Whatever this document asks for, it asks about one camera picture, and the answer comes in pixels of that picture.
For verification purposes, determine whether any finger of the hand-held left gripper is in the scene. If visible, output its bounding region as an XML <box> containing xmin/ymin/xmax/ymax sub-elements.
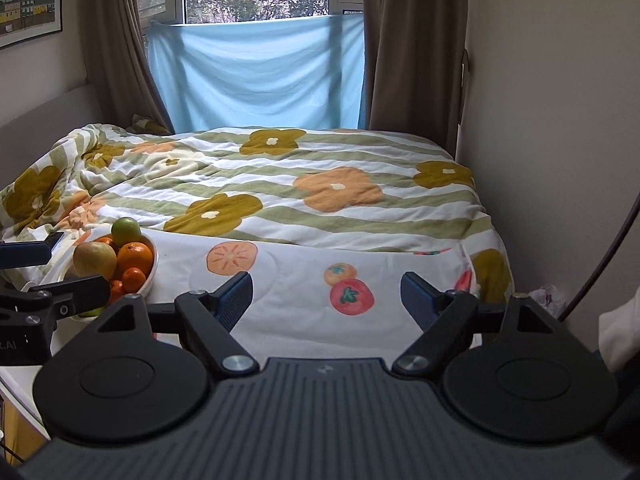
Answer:
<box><xmin>0</xmin><ymin>275</ymin><xmax>112</xmax><ymax>321</ymax></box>
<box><xmin>0</xmin><ymin>231</ymin><xmax>66</xmax><ymax>270</ymax></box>

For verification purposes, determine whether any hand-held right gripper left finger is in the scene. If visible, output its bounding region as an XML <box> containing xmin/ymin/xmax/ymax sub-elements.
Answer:
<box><xmin>95</xmin><ymin>271</ymin><xmax>261</xmax><ymax>378</ymax></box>

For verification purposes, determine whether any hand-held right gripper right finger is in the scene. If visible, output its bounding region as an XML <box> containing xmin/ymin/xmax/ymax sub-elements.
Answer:
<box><xmin>392</xmin><ymin>271</ymin><xmax>561</xmax><ymax>376</ymax></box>

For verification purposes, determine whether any yellow red apple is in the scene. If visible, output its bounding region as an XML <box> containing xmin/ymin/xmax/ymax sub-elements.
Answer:
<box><xmin>73</xmin><ymin>241</ymin><xmax>118</xmax><ymax>279</ymax></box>

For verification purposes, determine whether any cream bowl with duck print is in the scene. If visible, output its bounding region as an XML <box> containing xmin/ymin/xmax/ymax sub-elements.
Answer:
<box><xmin>47</xmin><ymin>227</ymin><xmax>160</xmax><ymax>320</ymax></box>

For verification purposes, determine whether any large green apple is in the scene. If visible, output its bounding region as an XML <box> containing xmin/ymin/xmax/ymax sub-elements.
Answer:
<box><xmin>111</xmin><ymin>216</ymin><xmax>143</xmax><ymax>245</ymax></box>

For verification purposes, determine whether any white fruit print cloth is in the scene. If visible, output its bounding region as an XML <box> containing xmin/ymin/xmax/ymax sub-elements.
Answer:
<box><xmin>37</xmin><ymin>227</ymin><xmax>501</xmax><ymax>356</ymax></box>

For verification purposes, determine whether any striped floral blanket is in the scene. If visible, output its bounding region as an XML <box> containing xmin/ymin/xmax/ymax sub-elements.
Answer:
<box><xmin>0</xmin><ymin>122</ymin><xmax>516</xmax><ymax>306</ymax></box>

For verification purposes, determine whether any crumpled plastic bag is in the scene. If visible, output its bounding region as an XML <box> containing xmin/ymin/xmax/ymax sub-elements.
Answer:
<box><xmin>525</xmin><ymin>284</ymin><xmax>568</xmax><ymax>316</ymax></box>

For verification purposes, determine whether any grey bed headboard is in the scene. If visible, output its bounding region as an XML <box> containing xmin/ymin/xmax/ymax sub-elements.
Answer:
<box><xmin>0</xmin><ymin>82</ymin><xmax>108</xmax><ymax>181</ymax></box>

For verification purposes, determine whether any floral pillow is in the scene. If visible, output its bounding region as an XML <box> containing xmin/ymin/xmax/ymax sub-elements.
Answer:
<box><xmin>131</xmin><ymin>114</ymin><xmax>173</xmax><ymax>136</ymax></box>

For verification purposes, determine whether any black curved pole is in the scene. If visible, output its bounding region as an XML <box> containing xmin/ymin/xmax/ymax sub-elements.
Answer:
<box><xmin>557</xmin><ymin>200</ymin><xmax>640</xmax><ymax>323</ymax></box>

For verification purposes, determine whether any light blue hanging cloth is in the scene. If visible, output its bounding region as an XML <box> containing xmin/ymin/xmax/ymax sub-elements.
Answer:
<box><xmin>145</xmin><ymin>12</ymin><xmax>366</xmax><ymax>135</ymax></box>

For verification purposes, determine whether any brown curtain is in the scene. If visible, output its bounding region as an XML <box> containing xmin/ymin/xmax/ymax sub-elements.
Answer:
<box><xmin>75</xmin><ymin>0</ymin><xmax>176</xmax><ymax>133</ymax></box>
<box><xmin>361</xmin><ymin>0</ymin><xmax>468</xmax><ymax>133</ymax></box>

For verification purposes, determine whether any wall poster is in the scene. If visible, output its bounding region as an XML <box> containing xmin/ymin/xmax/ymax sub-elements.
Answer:
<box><xmin>0</xmin><ymin>0</ymin><xmax>65</xmax><ymax>51</ymax></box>

